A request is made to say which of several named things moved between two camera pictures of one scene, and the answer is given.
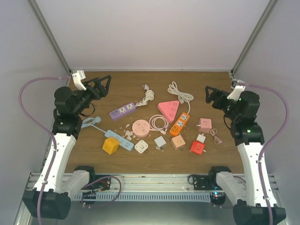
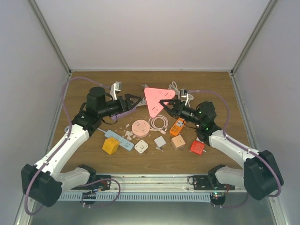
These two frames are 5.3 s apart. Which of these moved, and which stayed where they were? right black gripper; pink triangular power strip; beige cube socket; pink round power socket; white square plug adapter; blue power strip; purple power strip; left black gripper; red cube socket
Moved: left black gripper; right black gripper; pink triangular power strip
Stayed: beige cube socket; blue power strip; red cube socket; white square plug adapter; pink round power socket; purple power strip
